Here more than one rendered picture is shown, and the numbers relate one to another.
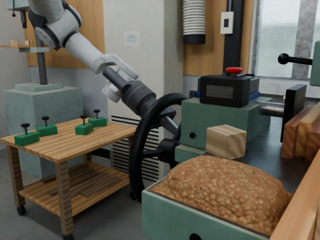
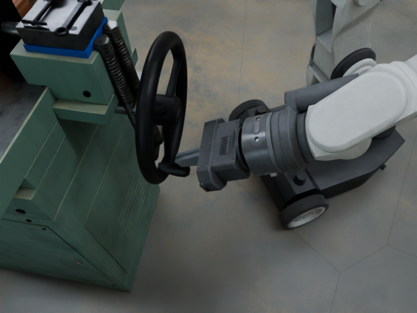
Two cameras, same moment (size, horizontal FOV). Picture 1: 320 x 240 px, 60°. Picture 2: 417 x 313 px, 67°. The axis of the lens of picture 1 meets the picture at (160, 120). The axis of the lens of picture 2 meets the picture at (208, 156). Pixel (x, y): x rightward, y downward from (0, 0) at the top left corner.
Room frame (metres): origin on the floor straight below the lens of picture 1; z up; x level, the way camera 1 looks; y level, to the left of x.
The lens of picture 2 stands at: (1.04, -0.14, 1.27)
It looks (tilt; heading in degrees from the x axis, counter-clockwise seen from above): 57 degrees down; 153
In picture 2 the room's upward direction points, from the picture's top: straight up
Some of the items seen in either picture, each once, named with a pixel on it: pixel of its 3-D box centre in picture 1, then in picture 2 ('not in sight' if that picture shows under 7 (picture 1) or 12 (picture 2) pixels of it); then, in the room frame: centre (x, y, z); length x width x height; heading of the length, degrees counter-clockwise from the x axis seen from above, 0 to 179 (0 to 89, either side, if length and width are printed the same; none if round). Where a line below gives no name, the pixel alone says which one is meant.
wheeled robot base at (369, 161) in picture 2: not in sight; (327, 132); (0.54, 0.70, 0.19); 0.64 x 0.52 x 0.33; 83
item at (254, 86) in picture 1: (226, 85); (64, 12); (0.54, -0.13, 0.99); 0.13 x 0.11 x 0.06; 143
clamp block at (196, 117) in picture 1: (226, 120); (78, 53); (0.54, -0.14, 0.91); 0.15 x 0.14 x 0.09; 143
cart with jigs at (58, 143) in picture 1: (76, 163); not in sight; (1.69, 0.54, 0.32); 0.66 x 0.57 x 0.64; 145
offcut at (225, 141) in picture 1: (225, 141); not in sight; (0.40, -0.10, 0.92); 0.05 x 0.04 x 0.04; 30
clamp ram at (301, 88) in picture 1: (275, 110); (18, 30); (0.49, -0.21, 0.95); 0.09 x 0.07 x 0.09; 143
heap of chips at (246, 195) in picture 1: (223, 177); not in sight; (0.28, -0.07, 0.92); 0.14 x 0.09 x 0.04; 53
